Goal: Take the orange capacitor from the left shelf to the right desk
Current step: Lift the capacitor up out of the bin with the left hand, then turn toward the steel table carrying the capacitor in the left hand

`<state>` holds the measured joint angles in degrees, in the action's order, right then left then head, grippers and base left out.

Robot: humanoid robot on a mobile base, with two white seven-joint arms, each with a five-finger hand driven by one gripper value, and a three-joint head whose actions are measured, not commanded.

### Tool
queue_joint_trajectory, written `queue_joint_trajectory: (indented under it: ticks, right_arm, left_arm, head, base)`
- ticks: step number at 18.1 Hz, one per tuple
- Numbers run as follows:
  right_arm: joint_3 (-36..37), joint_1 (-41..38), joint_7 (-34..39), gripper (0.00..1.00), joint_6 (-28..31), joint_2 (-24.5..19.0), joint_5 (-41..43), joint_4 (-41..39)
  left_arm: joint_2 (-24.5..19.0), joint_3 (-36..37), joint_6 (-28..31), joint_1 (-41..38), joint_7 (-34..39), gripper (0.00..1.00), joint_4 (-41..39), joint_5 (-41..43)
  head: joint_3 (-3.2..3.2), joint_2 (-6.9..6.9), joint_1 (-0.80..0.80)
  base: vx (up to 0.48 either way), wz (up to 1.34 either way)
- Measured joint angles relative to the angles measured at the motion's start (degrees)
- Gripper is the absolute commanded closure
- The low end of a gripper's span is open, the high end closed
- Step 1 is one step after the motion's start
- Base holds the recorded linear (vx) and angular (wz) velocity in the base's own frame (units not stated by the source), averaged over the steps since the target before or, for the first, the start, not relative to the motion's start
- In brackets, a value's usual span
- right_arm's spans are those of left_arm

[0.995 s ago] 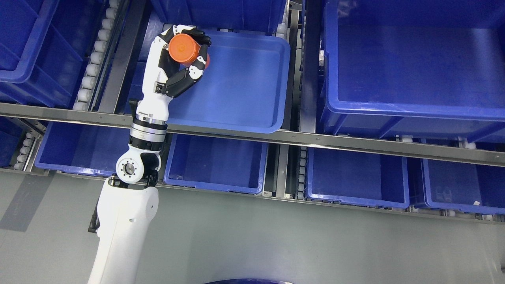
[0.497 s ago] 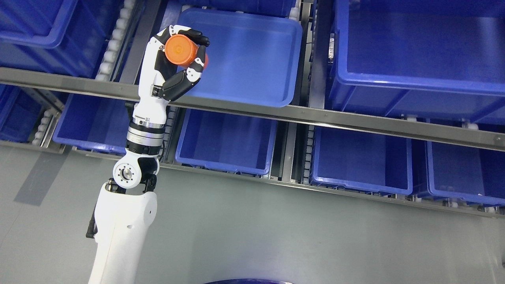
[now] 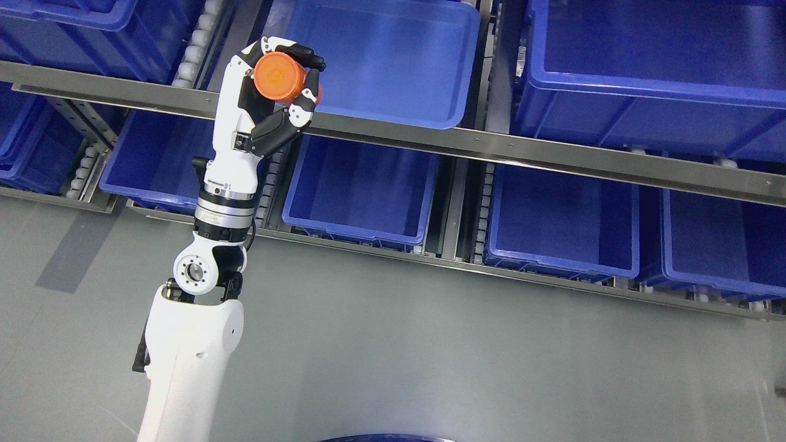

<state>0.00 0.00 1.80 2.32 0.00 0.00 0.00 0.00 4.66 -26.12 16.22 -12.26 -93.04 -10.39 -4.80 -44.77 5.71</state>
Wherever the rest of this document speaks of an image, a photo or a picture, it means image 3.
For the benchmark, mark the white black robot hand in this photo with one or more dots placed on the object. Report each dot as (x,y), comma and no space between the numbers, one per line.
(246,128)

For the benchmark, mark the orange cylindrical capacitor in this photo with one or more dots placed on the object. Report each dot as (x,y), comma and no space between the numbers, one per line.
(279,77)

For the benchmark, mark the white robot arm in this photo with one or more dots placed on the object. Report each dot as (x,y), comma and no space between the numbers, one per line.
(196,319)

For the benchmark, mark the white roller track left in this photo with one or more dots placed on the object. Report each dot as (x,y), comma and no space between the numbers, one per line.
(195,56)

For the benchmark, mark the blue bin upper left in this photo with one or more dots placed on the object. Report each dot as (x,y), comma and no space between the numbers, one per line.
(140,40)

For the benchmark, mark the lower blue bin centre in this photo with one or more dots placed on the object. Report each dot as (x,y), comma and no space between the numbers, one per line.
(361,193)

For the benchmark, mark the shallow blue tray bin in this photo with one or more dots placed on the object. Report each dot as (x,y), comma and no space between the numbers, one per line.
(402,62)

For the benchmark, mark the blue bin far left lower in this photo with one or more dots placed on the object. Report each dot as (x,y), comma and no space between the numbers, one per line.
(38,145)

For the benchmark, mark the large blue bin right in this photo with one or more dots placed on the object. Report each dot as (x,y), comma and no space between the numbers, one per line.
(694,77)

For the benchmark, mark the lower blue bin far right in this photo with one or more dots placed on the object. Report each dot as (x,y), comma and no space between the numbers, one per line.
(717,246)

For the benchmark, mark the steel shelf front rail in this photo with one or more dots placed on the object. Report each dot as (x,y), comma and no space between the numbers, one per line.
(609,164)

